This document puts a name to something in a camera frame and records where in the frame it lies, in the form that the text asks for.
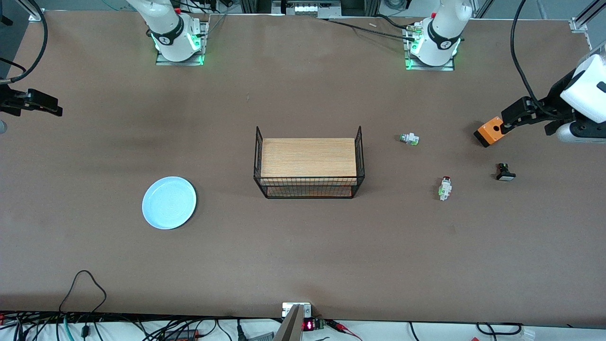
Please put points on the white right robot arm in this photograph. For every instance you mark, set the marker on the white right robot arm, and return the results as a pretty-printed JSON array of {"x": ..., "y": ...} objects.
[{"x": 166, "y": 28}]

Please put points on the red LED display module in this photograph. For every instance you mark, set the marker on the red LED display module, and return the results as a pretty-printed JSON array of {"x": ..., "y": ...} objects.
[{"x": 313, "y": 325}]

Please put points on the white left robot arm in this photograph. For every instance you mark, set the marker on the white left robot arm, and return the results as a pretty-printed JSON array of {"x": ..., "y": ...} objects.
[{"x": 442, "y": 33}]

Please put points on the green push button switch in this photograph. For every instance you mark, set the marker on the green push button switch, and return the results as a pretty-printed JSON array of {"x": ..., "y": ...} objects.
[{"x": 409, "y": 139}]

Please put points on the light wooden shelf board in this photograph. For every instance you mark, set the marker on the light wooden shelf board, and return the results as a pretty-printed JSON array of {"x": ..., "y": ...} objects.
[
  {"x": 307, "y": 191},
  {"x": 307, "y": 158}
]

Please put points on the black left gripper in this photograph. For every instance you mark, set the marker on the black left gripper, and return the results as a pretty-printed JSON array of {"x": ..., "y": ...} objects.
[{"x": 555, "y": 97}]

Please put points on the light blue round plate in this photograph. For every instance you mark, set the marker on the light blue round plate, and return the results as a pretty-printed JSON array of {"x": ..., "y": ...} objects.
[{"x": 169, "y": 202}]

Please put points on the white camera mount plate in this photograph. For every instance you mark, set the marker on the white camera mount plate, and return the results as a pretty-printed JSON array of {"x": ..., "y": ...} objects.
[{"x": 307, "y": 309}]

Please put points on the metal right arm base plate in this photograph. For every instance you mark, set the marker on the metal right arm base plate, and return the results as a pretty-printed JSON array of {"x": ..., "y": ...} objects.
[{"x": 163, "y": 61}]

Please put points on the red push button switch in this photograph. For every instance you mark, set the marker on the red push button switch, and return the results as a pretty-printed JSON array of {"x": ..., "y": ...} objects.
[{"x": 445, "y": 188}]

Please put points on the orange button enclosure box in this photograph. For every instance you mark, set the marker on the orange button enclosure box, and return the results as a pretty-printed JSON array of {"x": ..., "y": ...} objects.
[{"x": 489, "y": 133}]

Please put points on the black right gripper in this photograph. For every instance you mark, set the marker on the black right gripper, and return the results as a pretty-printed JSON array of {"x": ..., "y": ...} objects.
[{"x": 9, "y": 101}]

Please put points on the black white push button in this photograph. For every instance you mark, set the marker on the black white push button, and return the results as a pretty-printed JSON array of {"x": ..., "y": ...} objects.
[{"x": 504, "y": 172}]

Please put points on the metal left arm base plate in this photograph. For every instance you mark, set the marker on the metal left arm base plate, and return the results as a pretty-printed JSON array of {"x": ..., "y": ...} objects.
[{"x": 447, "y": 67}]

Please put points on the black power adapter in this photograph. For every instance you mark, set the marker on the black power adapter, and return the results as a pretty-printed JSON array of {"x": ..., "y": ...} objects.
[{"x": 182, "y": 334}]

